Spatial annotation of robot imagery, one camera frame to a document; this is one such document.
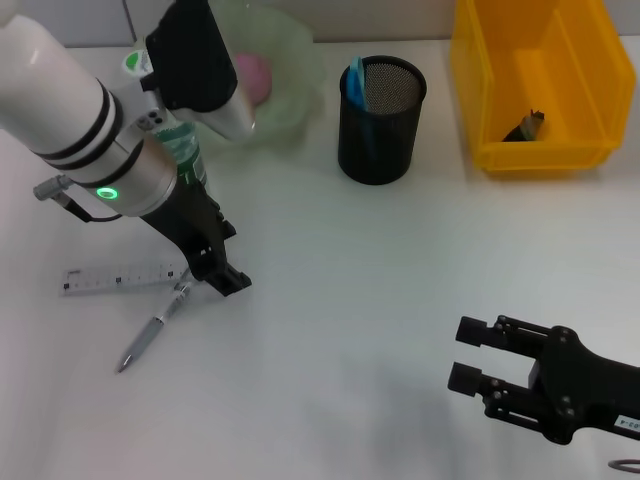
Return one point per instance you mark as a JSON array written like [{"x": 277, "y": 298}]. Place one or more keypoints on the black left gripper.
[{"x": 192, "y": 220}]

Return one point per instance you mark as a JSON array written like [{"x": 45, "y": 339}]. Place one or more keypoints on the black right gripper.
[{"x": 585, "y": 385}]

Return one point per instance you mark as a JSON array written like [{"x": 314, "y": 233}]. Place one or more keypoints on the silver ballpoint pen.
[{"x": 150, "y": 332}]

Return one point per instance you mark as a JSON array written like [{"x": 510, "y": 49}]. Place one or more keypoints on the clear plastic ruler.
[{"x": 115, "y": 281}]

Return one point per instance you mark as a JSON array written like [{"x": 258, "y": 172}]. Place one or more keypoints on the clear green-label water bottle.
[{"x": 187, "y": 150}]

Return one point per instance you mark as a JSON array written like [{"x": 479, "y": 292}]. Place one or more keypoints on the pink peach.
[{"x": 260, "y": 77}]

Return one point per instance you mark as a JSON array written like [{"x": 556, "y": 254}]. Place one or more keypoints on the blue scissors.
[{"x": 357, "y": 80}]

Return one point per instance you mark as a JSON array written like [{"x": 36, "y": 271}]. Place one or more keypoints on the green plastic wrapper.
[{"x": 527, "y": 127}]

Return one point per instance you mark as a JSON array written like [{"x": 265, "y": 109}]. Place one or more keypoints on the black mesh pen cup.
[{"x": 385, "y": 145}]

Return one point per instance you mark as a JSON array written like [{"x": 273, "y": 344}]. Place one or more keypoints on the translucent green fruit bowl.
[{"x": 295, "y": 65}]

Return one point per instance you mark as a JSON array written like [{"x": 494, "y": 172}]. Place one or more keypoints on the yellow plastic bin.
[{"x": 550, "y": 75}]

